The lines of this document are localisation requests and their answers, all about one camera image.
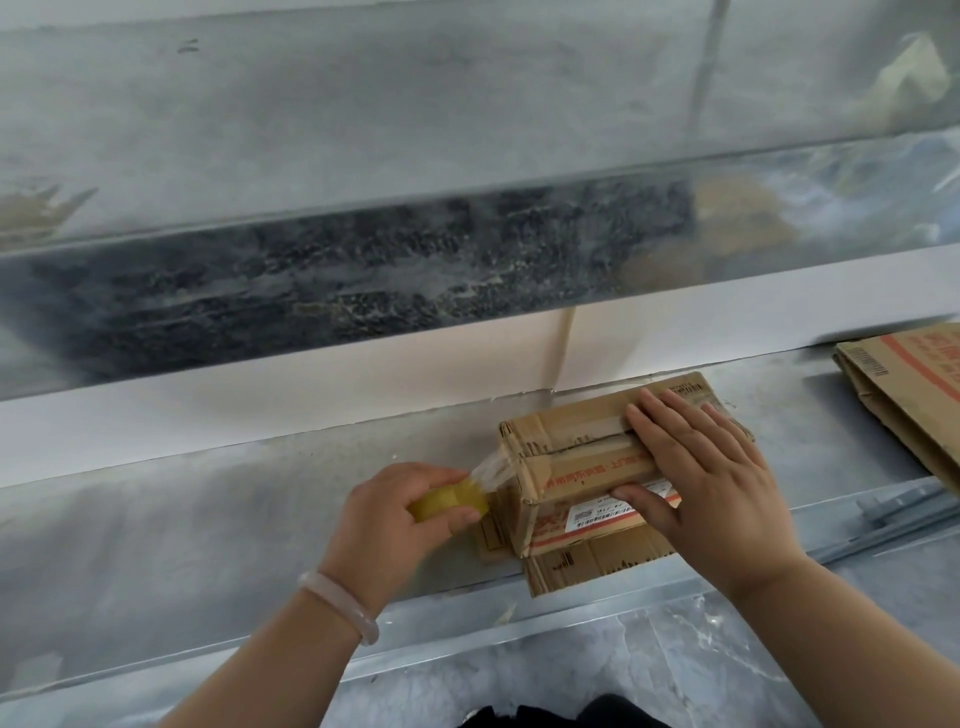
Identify person's right hand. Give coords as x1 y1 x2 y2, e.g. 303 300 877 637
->
611 388 811 601

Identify person's left hand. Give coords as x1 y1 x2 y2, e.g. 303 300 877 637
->
318 462 490 618

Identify yellow tape roll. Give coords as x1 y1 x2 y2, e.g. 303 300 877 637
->
407 442 526 523

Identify white-labelled cardboard box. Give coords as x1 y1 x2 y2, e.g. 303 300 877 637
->
476 372 757 599

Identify red-lettered cardboard box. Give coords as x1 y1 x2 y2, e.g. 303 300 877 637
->
832 323 960 496

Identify person's left forearm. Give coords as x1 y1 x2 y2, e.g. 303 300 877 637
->
157 592 365 728

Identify person's black trousers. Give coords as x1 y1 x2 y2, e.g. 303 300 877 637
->
461 693 669 728

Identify pile of clear tape scraps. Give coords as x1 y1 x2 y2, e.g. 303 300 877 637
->
674 29 960 249

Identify small crumpled tape scrap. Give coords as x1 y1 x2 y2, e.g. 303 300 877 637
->
0 179 99 241

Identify white bangle bracelet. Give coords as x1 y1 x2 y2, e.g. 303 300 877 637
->
297 569 380 646

